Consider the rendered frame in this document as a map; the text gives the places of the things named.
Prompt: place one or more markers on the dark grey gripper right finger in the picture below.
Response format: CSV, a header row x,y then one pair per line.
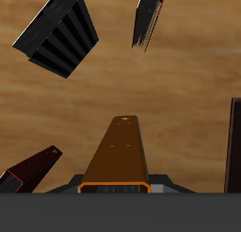
x,y
161,185

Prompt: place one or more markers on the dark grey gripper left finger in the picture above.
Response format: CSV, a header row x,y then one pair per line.
x,y
69,186

